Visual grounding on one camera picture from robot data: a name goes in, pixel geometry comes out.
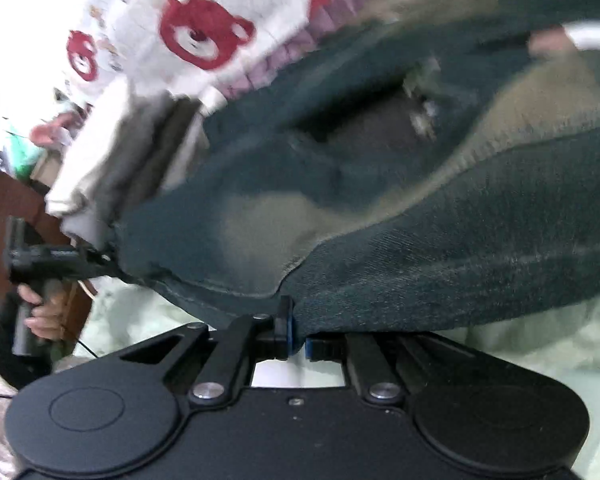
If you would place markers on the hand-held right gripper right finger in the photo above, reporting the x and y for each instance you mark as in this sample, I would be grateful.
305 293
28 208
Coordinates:
322 350

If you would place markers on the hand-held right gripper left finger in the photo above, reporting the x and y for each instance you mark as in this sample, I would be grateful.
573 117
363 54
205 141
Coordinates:
287 332

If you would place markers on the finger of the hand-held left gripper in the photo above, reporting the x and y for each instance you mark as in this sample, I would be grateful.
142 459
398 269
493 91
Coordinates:
92 262

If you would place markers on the dark green jeans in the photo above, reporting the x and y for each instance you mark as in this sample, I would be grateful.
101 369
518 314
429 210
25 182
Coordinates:
430 260

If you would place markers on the person's left hand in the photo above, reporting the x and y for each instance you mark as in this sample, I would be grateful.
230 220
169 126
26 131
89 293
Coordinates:
50 317

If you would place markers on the brown wooden cabinet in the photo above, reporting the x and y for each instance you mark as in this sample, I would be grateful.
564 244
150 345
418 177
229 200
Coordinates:
5 210

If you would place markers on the beige box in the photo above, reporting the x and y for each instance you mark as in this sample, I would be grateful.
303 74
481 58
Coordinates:
45 172

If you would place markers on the green plastic bag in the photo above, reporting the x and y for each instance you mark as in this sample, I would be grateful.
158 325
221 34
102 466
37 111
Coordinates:
20 152

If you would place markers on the grey rabbit plush toy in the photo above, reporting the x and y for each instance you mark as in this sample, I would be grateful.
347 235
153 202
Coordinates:
52 132

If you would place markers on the light green cloth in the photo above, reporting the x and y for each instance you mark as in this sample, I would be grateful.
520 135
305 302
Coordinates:
530 360

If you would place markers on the bear printed quilt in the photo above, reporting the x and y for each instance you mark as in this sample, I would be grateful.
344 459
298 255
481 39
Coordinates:
140 20

